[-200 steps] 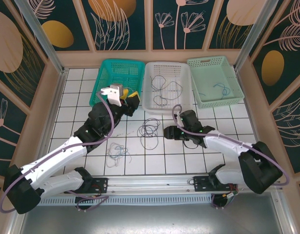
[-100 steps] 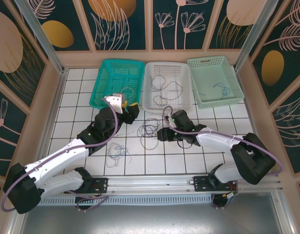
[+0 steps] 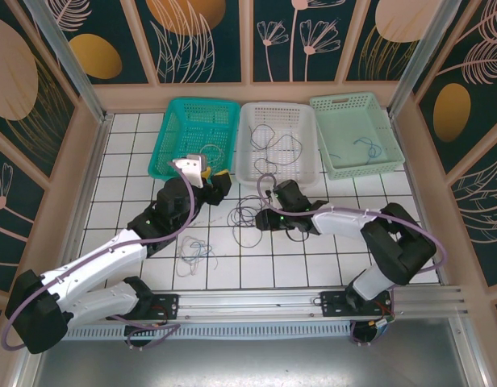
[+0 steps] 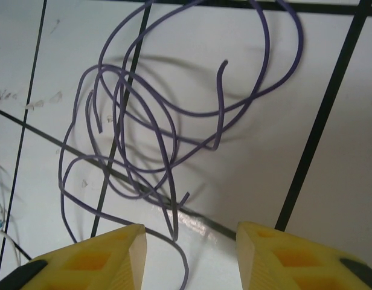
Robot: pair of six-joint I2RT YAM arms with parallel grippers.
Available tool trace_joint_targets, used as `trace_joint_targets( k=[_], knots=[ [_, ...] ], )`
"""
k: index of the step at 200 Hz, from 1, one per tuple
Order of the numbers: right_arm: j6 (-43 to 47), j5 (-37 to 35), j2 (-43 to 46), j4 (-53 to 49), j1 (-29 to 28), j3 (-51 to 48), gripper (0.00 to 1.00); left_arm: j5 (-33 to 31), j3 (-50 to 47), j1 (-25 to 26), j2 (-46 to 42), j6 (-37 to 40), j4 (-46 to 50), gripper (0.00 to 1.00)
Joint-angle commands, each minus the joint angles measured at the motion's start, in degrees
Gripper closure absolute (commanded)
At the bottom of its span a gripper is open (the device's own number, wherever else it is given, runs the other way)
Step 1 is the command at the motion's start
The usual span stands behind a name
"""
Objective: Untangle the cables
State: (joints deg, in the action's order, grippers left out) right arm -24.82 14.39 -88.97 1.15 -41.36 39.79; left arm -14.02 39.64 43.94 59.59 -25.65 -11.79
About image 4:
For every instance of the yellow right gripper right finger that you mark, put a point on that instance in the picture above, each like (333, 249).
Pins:
(279, 266)

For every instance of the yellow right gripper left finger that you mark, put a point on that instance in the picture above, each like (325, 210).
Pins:
(98, 266)

